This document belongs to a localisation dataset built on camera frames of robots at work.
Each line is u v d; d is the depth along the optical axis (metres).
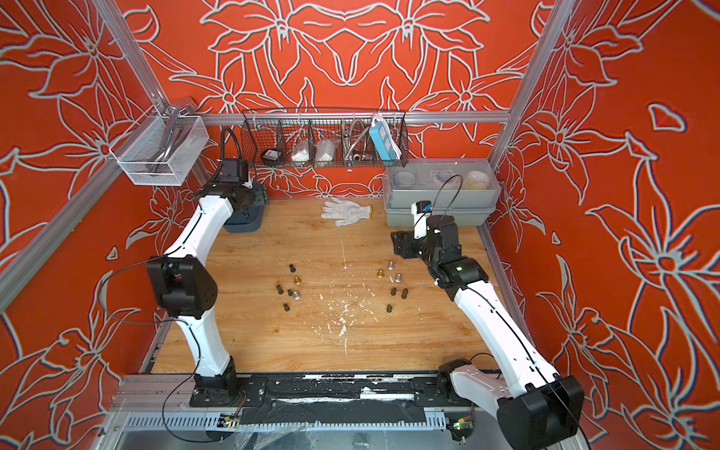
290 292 0.92
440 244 0.55
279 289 0.92
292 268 0.97
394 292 0.91
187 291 0.52
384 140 0.87
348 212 1.14
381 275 0.95
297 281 0.94
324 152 0.92
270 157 0.95
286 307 0.88
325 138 0.96
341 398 0.73
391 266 0.97
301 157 0.90
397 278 0.94
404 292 0.89
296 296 0.90
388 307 0.87
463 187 1.00
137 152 0.79
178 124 0.86
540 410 0.37
